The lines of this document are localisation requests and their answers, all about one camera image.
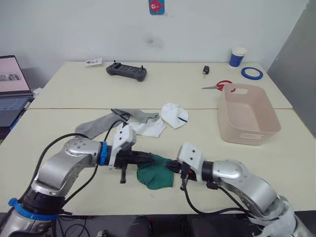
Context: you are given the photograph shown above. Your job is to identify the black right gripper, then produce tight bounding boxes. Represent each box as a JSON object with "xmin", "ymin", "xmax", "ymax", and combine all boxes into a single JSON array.
[{"xmin": 167, "ymin": 160, "xmax": 198, "ymax": 182}]

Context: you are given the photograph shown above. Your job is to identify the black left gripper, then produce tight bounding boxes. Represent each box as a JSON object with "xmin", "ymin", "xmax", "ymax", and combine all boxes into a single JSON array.
[{"xmin": 115, "ymin": 151, "xmax": 154, "ymax": 184}]

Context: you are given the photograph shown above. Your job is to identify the green ribbed sock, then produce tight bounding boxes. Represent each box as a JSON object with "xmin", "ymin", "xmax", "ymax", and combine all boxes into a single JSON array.
[
  {"xmin": 136, "ymin": 164, "xmax": 175, "ymax": 191},
  {"xmin": 149, "ymin": 153, "xmax": 175, "ymax": 171}
]

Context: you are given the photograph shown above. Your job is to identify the pink plastic container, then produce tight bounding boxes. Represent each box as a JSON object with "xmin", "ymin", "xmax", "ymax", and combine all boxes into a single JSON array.
[{"xmin": 217, "ymin": 83, "xmax": 282, "ymax": 146}]

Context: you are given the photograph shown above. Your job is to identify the plain white sock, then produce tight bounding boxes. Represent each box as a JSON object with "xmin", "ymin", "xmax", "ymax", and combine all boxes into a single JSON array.
[{"xmin": 128, "ymin": 118, "xmax": 166, "ymax": 139}]

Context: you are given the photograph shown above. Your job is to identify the grey sock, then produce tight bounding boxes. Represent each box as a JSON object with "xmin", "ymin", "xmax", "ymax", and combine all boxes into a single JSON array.
[
  {"xmin": 110, "ymin": 108, "xmax": 160, "ymax": 124},
  {"xmin": 75, "ymin": 113, "xmax": 129, "ymax": 139}
]

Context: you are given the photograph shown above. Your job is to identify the white sock with navy stripe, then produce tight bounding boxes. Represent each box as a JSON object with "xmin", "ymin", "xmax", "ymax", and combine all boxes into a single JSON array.
[{"xmin": 160, "ymin": 102, "xmax": 190, "ymax": 130}]

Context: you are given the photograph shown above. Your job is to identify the dark rounded shape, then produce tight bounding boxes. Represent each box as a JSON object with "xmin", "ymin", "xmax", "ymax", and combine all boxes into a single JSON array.
[{"xmin": 127, "ymin": 215, "xmax": 153, "ymax": 237}]

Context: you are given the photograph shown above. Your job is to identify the dark grey handheld controller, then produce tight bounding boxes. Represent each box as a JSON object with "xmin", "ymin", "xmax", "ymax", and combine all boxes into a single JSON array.
[{"xmin": 106, "ymin": 60, "xmax": 149, "ymax": 82}]

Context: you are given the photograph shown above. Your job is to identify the white printed paper label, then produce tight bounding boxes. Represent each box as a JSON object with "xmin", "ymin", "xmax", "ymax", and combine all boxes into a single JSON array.
[{"xmin": 85, "ymin": 57, "xmax": 103, "ymax": 68}]

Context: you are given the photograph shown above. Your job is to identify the blue tape roll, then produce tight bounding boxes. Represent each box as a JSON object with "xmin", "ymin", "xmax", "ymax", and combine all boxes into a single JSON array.
[{"xmin": 240, "ymin": 66, "xmax": 265, "ymax": 81}]

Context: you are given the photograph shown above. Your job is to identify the grey cloth wrap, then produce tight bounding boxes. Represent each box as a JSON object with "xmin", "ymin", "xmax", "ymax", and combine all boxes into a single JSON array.
[{"xmin": 261, "ymin": 195, "xmax": 301, "ymax": 237}]

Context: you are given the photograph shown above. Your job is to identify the blue and white paper cup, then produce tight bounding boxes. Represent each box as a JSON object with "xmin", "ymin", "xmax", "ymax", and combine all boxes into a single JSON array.
[{"xmin": 229, "ymin": 46, "xmax": 248, "ymax": 68}]

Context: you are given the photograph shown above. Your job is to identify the grey laptop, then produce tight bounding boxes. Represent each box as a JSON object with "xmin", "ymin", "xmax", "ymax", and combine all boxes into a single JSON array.
[{"xmin": 0, "ymin": 55, "xmax": 35, "ymax": 128}]

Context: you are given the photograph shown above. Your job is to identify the grey partition panel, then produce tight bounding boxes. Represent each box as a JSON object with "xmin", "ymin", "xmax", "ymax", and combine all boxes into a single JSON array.
[{"xmin": 266, "ymin": 0, "xmax": 316, "ymax": 139}]

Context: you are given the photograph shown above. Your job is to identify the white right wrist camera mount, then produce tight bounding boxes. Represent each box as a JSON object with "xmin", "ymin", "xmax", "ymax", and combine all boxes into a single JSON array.
[{"xmin": 176, "ymin": 142, "xmax": 207, "ymax": 184}]

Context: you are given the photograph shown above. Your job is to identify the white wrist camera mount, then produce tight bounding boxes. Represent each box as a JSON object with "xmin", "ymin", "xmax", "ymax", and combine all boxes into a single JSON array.
[
  {"xmin": 176, "ymin": 142, "xmax": 207, "ymax": 184},
  {"xmin": 108, "ymin": 124, "xmax": 137, "ymax": 170}
]

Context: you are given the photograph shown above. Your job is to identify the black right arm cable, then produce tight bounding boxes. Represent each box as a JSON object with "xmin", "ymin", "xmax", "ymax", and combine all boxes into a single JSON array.
[{"xmin": 180, "ymin": 170, "xmax": 257, "ymax": 220}]

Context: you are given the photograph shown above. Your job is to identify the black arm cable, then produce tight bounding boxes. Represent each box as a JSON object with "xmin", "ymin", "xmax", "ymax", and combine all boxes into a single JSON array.
[
  {"xmin": 21, "ymin": 119, "xmax": 130, "ymax": 215},
  {"xmin": 180, "ymin": 170, "xmax": 257, "ymax": 220}
]

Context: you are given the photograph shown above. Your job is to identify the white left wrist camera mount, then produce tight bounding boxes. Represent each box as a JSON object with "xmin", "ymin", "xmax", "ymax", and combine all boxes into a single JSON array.
[{"xmin": 108, "ymin": 124, "xmax": 137, "ymax": 170}]

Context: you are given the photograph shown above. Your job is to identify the blue ring clamp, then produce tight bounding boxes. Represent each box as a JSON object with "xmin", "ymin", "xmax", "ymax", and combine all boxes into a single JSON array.
[{"xmin": 99, "ymin": 141, "xmax": 109, "ymax": 166}]

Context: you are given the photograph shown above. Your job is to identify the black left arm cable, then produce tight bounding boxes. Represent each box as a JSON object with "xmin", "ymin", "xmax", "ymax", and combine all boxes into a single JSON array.
[{"xmin": 21, "ymin": 119, "xmax": 130, "ymax": 215}]

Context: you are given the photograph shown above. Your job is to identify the red handled scissors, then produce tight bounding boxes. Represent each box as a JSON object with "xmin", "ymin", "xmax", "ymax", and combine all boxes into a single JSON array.
[{"xmin": 200, "ymin": 79, "xmax": 238, "ymax": 93}]

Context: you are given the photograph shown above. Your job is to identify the thin black cable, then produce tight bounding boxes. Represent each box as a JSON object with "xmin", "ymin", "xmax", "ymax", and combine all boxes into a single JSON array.
[{"xmin": 55, "ymin": 216, "xmax": 87, "ymax": 237}]

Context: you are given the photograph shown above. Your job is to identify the blue wall sticker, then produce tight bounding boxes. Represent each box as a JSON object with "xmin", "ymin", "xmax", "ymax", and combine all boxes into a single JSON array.
[{"xmin": 148, "ymin": 0, "xmax": 166, "ymax": 16}]

